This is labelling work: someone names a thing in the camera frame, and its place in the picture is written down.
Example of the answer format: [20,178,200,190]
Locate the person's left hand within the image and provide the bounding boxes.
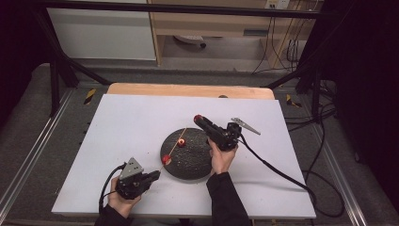
[107,177,142,219]

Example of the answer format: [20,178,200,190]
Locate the yellow black tape mark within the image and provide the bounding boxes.
[83,88,97,105]
[285,93,303,108]

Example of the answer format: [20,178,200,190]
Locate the light wooden desk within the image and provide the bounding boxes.
[147,0,324,69]

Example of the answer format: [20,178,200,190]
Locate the white table board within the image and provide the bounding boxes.
[51,93,317,219]

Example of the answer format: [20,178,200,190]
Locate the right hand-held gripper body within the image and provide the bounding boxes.
[215,117,262,153]

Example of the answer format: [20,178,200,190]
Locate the black metal frame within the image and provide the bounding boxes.
[31,0,333,118]

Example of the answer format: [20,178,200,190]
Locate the black floor cables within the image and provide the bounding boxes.
[283,79,339,133]

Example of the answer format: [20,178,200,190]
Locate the yellow cable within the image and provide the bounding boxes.
[272,13,299,69]

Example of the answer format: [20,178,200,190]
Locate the aluminium floor rail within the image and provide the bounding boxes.
[0,89,76,215]
[309,121,369,226]

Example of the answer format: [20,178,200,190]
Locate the dark curtain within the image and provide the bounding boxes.
[313,0,399,215]
[0,0,53,126]

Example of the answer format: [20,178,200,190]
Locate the white wall socket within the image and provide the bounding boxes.
[264,0,291,9]

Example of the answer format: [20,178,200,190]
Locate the right hand-held gripper cable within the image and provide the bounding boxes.
[238,135,346,218]

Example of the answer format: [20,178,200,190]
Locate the hand-held gripper cable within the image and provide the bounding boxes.
[238,135,346,218]
[98,163,127,216]

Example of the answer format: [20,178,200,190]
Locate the wooden table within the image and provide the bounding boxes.
[106,82,276,101]

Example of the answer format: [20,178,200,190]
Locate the person's right hand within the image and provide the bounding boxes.
[208,137,239,176]

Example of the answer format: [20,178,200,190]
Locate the white cabinet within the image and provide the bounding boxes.
[46,7,157,61]

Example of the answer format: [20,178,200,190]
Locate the black hanging cable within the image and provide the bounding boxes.
[251,17,271,75]

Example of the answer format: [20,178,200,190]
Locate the round black plate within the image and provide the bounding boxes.
[160,127,218,181]

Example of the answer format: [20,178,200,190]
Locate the left hand-held gripper cable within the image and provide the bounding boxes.
[98,163,127,216]

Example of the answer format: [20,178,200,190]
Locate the grey chair leg with caster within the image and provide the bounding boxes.
[172,34,207,49]

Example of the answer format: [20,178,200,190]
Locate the thin bamboo skewer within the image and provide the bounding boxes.
[159,127,188,173]

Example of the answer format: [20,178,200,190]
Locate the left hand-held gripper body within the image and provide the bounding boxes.
[115,157,149,201]

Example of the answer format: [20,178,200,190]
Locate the black cable bundle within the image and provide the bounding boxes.
[285,37,299,72]

